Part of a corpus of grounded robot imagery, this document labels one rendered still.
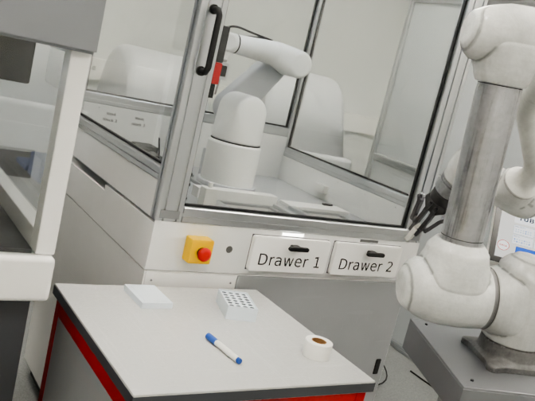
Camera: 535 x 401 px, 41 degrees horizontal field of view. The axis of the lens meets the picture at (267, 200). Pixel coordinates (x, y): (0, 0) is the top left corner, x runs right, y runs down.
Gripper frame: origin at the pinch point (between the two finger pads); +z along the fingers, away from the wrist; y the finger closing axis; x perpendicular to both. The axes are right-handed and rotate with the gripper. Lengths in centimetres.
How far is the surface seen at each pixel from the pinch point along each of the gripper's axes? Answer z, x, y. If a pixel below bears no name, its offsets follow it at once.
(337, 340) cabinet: 40.7, 19.7, -8.0
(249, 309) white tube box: 2, 71, 4
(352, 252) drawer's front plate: 12.3, 14.9, 7.9
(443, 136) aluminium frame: -19.1, -24.6, 18.3
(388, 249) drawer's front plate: 12.4, 0.4, 2.8
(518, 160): 33, -146, 15
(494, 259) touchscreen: 2.3, -25.1, -22.2
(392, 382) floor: 138, -79, -24
